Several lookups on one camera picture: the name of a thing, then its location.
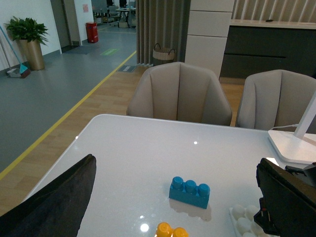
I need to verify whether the dustpan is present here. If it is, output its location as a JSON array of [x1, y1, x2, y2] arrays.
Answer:
[[6, 68, 31, 79]]

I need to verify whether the beige chair right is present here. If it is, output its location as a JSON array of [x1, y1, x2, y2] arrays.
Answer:
[[235, 70, 316, 132]]

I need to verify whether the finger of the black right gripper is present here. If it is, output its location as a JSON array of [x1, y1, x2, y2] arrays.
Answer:
[[254, 197, 279, 236], [285, 162, 316, 183]]

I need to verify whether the beige chair left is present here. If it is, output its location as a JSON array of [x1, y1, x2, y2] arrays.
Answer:
[[126, 62, 232, 126]]

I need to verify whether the dark counter cabinet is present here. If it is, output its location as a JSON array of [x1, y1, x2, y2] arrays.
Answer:
[[220, 25, 316, 79]]

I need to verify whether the white lamp cable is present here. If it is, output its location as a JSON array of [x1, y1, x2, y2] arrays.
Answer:
[[269, 123, 300, 131]]

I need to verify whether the blue three-stud block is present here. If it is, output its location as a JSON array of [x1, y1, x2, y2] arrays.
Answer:
[[169, 176, 211, 209]]

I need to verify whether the woven basket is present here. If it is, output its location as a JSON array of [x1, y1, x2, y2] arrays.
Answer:
[[153, 43, 176, 66]]

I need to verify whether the teal broom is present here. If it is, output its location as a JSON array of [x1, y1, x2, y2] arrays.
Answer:
[[0, 27, 31, 79]]

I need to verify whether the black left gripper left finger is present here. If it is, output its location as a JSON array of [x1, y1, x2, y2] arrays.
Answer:
[[0, 154, 96, 237]]

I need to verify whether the beige chair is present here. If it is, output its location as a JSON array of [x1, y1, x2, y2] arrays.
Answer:
[[126, 62, 232, 126], [235, 70, 316, 132]]

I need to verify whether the potted green plant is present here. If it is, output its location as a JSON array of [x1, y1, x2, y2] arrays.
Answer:
[[5, 16, 48, 71]]

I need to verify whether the yellow two-stud block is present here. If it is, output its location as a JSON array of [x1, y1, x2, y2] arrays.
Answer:
[[155, 222, 189, 237]]

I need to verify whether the white desk lamp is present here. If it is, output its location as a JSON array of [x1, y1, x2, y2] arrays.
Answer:
[[268, 95, 316, 164]]

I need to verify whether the white studded base plate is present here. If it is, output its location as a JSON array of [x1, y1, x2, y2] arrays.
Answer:
[[229, 204, 272, 237]]

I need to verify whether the red bin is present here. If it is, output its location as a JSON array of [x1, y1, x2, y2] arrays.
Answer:
[[85, 22, 99, 43]]

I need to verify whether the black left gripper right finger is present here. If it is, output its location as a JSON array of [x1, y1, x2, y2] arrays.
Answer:
[[256, 158, 316, 237]]

